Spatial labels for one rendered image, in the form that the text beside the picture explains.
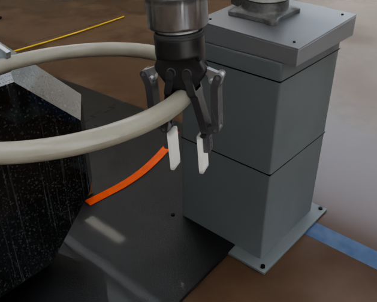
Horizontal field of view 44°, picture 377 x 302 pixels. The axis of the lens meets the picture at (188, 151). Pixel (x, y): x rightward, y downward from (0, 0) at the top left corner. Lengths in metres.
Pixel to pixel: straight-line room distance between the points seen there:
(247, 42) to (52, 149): 0.96
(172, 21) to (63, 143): 0.22
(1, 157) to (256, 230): 1.27
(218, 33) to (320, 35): 0.31
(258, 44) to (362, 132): 1.48
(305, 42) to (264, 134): 0.32
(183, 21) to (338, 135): 2.15
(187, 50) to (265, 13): 0.91
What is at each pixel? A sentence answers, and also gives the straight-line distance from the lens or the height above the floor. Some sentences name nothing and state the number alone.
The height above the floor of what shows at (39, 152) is 0.99.
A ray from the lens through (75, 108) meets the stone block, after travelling 1.60.
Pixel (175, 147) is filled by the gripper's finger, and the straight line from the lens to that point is 0.79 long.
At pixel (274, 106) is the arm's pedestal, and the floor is 0.66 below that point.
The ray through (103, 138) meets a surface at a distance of 0.62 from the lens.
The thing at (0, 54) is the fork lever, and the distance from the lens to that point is 1.05.
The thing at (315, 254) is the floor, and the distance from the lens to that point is 1.93.
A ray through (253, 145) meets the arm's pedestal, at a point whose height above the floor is 0.49.
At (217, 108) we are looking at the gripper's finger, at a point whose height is 0.98.
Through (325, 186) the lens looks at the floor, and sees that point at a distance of 2.30.
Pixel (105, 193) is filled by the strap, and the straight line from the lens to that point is 2.17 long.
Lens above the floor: 1.30
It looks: 32 degrees down
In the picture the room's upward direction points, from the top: straight up
